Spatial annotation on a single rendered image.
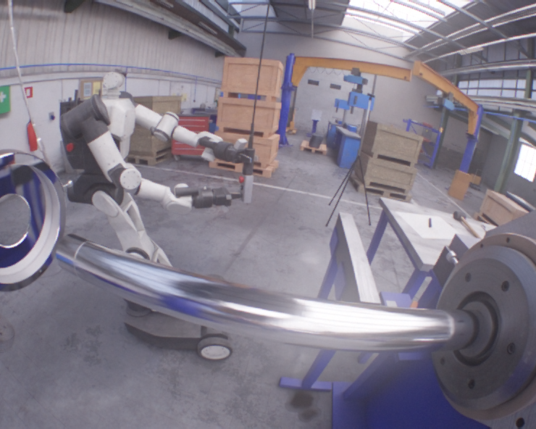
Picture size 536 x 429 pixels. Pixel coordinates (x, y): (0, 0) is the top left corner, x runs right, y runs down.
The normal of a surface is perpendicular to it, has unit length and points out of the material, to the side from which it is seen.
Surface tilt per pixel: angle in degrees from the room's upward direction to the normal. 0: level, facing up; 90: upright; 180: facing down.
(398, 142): 90
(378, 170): 90
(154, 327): 0
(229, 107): 90
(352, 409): 0
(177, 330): 0
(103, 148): 86
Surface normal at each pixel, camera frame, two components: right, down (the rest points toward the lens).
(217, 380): 0.12, -0.88
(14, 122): 0.98, 0.19
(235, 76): -0.16, 0.43
